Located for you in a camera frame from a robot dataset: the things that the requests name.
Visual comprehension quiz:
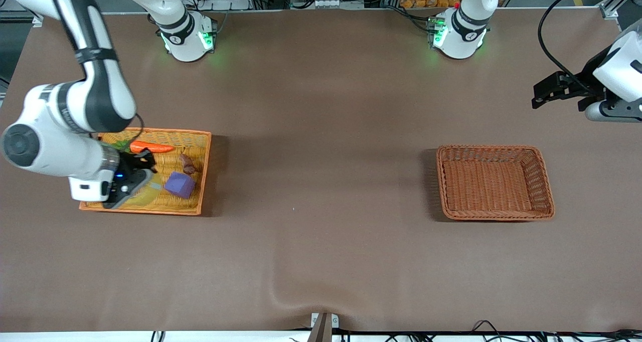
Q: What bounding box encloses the yellow tape roll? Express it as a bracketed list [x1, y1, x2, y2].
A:
[128, 181, 169, 206]

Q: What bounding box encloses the orange toy carrot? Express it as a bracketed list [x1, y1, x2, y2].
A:
[113, 140, 176, 154]

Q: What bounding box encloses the purple foam cube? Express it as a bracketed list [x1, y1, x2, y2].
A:
[164, 171, 196, 200]

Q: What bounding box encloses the small brown toy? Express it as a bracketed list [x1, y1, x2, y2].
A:
[179, 151, 197, 176]

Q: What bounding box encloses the yellow woven tray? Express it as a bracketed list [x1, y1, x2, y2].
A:
[79, 126, 212, 216]

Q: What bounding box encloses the brown wicker basket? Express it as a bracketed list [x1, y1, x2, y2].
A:
[435, 145, 556, 221]

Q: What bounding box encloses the brown table cover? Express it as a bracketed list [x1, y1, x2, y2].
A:
[0, 9, 642, 332]

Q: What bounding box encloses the aluminium frame profile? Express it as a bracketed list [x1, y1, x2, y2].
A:
[597, 0, 642, 22]

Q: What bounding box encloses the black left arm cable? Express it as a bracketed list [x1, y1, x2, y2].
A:
[537, 0, 642, 94]

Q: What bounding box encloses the metal clamp bracket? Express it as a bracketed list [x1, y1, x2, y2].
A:
[310, 312, 340, 342]

